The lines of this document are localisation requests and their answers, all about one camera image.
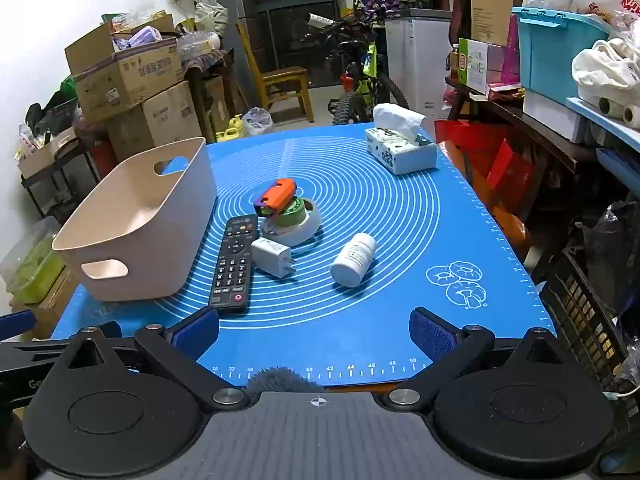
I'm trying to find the black plastic bag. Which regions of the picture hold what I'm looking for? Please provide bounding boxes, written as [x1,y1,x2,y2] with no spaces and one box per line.
[579,201,640,313]

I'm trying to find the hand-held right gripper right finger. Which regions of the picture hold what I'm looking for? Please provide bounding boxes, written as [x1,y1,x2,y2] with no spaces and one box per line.
[382,306,566,407]

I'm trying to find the red paper bag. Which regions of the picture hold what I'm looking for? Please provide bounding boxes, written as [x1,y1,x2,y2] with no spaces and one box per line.
[434,120,533,213]

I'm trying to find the cluttered wooden side table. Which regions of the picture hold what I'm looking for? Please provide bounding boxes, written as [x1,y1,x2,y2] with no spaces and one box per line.
[181,47,237,132]

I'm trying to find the white cloth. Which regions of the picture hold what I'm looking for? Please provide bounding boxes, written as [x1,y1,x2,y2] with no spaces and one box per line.
[571,37,640,107]

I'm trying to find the wooden chair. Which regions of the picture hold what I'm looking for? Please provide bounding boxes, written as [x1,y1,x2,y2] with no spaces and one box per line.
[235,20,314,124]

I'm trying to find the black remote control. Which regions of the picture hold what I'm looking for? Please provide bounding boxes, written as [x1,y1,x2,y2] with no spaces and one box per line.
[207,214,259,315]

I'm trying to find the beige plastic basket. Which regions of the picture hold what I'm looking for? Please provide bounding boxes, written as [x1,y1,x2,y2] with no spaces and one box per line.
[51,136,218,302]

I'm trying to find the white charger plug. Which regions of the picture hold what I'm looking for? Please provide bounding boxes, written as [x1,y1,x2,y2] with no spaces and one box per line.
[250,237,297,279]

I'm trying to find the green round ointment tin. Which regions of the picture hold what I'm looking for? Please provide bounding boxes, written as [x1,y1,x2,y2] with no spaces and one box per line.
[270,197,307,227]

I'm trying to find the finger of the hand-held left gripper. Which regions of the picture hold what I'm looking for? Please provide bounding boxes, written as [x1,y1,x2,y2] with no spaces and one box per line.
[0,309,37,343]
[0,321,123,368]

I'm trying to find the blue silicone mat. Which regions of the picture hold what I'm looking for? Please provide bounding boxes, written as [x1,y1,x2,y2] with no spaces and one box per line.
[50,122,558,388]

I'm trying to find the black metal rack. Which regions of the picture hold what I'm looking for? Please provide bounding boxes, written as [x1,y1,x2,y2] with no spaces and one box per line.
[20,152,103,228]

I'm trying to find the green lidded plastic container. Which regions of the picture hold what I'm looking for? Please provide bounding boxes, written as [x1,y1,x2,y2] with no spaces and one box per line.
[0,216,67,306]

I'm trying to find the white pill bottle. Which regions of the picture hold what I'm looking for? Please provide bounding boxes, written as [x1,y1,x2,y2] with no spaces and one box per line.
[330,232,377,288]

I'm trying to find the white tissue box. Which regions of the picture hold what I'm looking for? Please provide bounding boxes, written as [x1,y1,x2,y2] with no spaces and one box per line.
[365,102,438,176]

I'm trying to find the clear bag with purple contents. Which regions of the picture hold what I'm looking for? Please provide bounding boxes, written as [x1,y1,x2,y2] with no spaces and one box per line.
[242,106,274,137]

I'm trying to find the flat cardboard box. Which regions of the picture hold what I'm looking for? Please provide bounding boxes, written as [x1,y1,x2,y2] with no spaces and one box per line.
[10,265,77,342]

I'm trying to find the small open cardboard box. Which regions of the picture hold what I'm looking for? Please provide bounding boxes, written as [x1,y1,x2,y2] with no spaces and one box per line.
[17,127,82,179]

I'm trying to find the brown cardboard sheet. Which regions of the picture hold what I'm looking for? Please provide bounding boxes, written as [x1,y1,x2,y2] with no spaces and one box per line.
[467,0,533,47]

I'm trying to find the black and green bicycle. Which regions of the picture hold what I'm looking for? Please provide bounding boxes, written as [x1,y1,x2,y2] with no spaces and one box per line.
[305,10,411,126]

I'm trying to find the large cardboard box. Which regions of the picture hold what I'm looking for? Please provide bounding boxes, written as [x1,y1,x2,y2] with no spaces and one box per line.
[107,80,203,161]

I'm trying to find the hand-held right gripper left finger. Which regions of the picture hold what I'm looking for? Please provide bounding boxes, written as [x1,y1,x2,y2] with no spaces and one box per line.
[62,306,249,407]

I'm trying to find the green and white carton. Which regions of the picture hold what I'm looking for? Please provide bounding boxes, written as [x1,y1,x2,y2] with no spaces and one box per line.
[457,38,506,96]

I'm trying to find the blue plastic storage bin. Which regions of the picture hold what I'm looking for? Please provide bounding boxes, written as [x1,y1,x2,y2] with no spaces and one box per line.
[511,6,626,106]

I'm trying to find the yellow plastic bottles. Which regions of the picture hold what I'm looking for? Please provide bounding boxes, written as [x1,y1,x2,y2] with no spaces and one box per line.
[215,114,247,142]

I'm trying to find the black plastic crate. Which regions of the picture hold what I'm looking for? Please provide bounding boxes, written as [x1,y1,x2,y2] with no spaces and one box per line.
[539,250,640,411]

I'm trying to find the white chest freezer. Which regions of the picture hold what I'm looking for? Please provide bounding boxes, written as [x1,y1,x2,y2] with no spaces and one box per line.
[384,8,453,121]

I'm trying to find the white tape roll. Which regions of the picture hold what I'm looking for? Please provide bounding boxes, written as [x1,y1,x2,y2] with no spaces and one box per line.
[260,199,322,247]

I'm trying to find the dark wooden table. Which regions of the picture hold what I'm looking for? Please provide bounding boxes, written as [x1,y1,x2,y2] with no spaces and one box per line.
[444,77,603,178]

